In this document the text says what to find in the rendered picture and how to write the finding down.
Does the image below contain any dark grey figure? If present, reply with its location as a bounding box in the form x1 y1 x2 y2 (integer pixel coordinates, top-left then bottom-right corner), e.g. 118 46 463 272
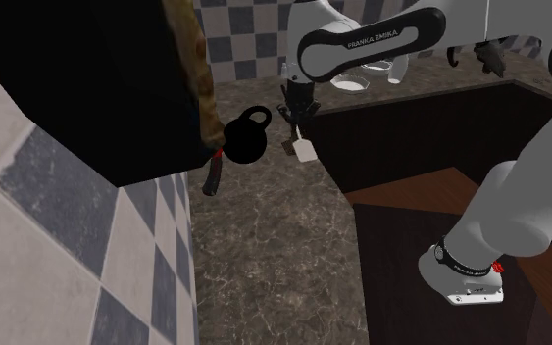
473 39 509 80

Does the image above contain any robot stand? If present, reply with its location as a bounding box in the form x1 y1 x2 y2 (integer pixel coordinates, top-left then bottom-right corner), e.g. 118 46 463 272
351 202 544 345

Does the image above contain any red and black hammer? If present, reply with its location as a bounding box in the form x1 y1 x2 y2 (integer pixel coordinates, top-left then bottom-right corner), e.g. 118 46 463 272
201 146 226 198

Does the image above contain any black wall cabinet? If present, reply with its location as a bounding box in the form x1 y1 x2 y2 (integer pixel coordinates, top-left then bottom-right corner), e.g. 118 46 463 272
0 0 227 188

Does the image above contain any dark brown counter cabinet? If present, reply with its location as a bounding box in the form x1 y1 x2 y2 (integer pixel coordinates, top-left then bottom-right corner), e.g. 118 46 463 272
309 81 552 269

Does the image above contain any white spatula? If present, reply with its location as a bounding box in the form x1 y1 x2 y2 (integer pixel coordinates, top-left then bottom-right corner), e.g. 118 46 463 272
295 125 320 164

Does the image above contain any white shallow bowl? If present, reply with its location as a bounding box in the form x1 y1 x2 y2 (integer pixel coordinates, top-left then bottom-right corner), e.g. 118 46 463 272
329 74 371 96

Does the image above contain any white vase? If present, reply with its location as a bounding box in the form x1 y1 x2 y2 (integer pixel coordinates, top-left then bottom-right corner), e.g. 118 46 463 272
386 53 410 85

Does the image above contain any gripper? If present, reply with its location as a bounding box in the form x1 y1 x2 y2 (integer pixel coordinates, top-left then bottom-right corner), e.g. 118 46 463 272
277 80 322 157

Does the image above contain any white deep bowl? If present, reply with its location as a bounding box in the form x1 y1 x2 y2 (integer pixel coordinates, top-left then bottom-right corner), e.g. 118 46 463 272
360 59 395 74

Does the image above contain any black kettlebell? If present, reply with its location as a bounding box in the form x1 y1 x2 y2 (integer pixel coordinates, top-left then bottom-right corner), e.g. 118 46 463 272
222 105 274 166

